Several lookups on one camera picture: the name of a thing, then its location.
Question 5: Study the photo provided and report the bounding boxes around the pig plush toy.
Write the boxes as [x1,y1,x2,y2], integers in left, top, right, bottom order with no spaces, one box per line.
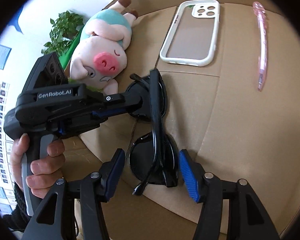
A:
[69,0,139,95]

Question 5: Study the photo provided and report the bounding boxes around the black sunglasses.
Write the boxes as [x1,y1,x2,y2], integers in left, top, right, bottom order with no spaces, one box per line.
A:
[128,69,179,196]

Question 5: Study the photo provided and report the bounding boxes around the clear white phone case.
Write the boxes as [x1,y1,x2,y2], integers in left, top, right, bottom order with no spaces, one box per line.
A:
[159,0,220,67]

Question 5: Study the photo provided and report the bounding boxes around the pink transparent pen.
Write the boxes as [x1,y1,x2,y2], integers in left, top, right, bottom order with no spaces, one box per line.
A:
[253,1,268,92]

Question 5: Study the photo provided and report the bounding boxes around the black knit sleeve forearm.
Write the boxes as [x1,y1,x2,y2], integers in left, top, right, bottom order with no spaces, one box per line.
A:
[2,183,31,232]

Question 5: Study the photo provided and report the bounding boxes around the left hand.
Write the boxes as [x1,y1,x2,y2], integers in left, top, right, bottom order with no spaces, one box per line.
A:
[10,133,65,199]

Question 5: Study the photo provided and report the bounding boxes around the green potted plant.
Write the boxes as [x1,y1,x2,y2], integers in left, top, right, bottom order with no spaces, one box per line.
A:
[41,10,84,69]

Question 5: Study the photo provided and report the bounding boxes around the cardboard box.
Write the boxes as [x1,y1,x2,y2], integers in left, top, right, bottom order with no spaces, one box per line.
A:
[64,0,300,239]

